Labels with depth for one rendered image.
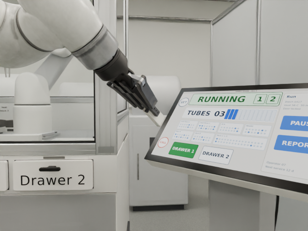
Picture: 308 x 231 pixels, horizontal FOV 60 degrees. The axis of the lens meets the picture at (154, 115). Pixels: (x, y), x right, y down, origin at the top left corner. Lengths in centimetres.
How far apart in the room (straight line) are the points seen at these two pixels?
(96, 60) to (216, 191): 54
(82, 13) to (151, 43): 392
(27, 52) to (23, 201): 69
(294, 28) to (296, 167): 138
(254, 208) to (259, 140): 20
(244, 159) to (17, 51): 57
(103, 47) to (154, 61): 385
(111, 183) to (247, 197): 51
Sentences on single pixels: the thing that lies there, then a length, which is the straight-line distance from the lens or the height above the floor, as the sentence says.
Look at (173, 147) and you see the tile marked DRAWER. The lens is 84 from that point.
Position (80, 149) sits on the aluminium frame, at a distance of 105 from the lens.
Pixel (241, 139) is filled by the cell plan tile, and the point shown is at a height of 105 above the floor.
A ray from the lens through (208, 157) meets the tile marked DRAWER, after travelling 76.
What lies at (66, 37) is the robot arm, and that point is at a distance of 54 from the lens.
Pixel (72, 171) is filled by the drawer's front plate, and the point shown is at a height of 89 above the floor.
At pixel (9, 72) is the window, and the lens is 114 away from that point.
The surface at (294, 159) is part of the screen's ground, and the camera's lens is 69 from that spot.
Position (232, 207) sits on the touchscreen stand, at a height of 84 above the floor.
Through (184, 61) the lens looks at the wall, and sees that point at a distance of 449.
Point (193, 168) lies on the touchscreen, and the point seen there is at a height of 96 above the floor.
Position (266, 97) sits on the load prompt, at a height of 116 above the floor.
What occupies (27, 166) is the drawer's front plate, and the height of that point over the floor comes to 91.
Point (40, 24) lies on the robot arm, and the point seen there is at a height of 129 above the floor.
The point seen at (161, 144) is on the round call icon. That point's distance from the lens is 87.
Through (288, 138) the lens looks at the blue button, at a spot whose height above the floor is 106.
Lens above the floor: 115
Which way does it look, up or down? 3 degrees down
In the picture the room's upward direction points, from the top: straight up
